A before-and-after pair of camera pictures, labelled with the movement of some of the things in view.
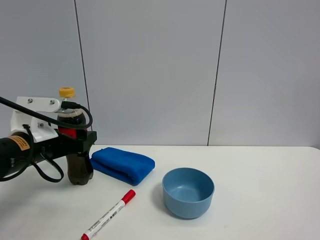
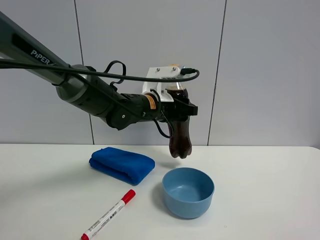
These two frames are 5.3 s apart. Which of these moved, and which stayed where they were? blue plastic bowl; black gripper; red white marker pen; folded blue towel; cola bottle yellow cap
Moved: black gripper; cola bottle yellow cap
Stayed: red white marker pen; folded blue towel; blue plastic bowl
